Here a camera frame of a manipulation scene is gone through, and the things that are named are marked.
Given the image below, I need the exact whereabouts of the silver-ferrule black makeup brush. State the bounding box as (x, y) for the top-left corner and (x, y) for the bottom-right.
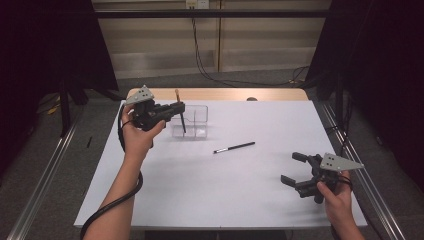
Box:
(213, 141), (257, 155)

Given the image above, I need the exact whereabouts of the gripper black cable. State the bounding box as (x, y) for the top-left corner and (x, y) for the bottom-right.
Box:
(79, 104), (145, 240)
(339, 175), (354, 192)

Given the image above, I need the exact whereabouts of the wooden table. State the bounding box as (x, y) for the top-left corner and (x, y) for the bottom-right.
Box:
(125, 87), (309, 102)

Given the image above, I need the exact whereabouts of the person's left hand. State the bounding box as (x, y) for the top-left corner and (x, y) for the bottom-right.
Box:
(120, 103), (167, 158)

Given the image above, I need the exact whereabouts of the black horizontal frame bar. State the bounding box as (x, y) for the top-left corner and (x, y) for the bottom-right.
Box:
(93, 9), (331, 19)

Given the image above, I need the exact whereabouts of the black curtain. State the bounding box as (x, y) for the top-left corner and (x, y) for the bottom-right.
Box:
(304, 0), (424, 191)
(0, 0), (119, 174)

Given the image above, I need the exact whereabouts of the aluminium floor rail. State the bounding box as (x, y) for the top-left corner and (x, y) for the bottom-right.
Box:
(319, 103), (406, 240)
(6, 109), (84, 240)

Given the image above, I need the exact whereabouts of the white wall outlet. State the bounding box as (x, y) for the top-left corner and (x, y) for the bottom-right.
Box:
(185, 0), (210, 10)

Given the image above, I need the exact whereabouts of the person's right hand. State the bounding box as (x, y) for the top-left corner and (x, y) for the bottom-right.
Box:
(316, 171), (354, 228)

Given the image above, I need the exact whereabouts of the yellow floor cable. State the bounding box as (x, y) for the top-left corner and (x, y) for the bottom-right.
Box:
(46, 103), (62, 116)

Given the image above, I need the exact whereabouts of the orange-tipped black makeup brush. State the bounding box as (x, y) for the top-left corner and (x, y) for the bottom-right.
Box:
(174, 88), (187, 134)

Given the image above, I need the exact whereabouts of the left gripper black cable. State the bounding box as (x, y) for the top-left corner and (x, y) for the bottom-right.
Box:
(79, 104), (145, 240)

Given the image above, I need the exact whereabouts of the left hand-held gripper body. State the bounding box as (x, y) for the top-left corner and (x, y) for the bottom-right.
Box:
(123, 84), (176, 132)

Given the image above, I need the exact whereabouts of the black wall power cable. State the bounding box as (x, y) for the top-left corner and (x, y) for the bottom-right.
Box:
(190, 6), (311, 88)

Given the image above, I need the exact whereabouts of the white table cover sheet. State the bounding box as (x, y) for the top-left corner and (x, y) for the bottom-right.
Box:
(73, 99), (368, 230)

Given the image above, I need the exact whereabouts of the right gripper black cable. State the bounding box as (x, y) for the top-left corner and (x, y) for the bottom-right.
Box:
(339, 175), (354, 192)

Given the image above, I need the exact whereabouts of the clear acrylic organizer box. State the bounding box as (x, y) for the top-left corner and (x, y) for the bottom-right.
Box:
(167, 104), (209, 140)

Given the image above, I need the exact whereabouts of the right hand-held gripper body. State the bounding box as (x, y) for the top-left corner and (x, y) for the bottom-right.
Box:
(294, 152), (365, 205)

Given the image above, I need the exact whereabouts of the black metal stand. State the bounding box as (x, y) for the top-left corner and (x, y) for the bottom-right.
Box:
(334, 71), (346, 128)
(59, 78), (73, 138)

